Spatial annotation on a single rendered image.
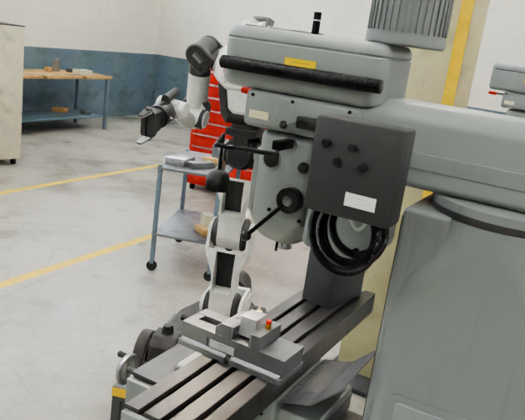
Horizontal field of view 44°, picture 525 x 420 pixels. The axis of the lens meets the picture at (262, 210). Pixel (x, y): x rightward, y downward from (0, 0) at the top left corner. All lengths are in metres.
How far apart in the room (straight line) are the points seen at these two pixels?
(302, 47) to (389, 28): 0.22
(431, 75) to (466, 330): 2.09
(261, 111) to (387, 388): 0.78
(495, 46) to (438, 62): 7.36
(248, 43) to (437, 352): 0.91
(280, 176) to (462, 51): 1.86
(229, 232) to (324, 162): 1.38
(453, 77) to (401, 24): 1.83
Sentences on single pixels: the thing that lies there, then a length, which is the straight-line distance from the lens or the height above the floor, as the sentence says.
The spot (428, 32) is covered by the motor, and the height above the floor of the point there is 1.93.
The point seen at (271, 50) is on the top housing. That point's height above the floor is 1.84.
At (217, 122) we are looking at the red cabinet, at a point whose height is 0.85.
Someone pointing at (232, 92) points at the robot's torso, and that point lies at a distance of 2.59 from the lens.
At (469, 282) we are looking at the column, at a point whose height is 1.40.
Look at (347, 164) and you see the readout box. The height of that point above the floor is 1.63.
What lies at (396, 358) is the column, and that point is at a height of 1.16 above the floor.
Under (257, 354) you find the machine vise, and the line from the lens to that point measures 1.82.
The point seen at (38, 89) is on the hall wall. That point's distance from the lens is 11.29.
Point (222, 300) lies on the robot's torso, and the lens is 2.84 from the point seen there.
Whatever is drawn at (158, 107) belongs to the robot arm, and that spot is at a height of 1.56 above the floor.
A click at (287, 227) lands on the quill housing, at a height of 1.37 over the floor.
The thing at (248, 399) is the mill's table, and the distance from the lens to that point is 1.73.
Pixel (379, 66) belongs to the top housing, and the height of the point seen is 1.84.
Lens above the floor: 1.87
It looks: 15 degrees down
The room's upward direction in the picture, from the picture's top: 8 degrees clockwise
